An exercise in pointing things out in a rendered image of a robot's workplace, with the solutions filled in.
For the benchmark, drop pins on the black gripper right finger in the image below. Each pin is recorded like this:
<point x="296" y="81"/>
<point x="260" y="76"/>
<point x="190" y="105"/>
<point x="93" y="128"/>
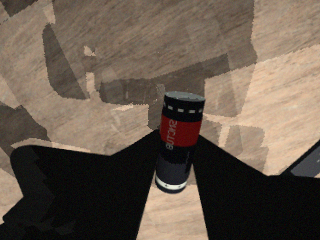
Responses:
<point x="241" y="203"/>

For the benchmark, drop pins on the black and red battery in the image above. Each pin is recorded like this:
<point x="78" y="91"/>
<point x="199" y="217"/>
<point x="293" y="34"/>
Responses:
<point x="181" y="120"/>

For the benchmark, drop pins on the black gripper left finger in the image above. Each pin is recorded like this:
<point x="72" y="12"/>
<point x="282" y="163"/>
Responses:
<point x="121" y="181"/>

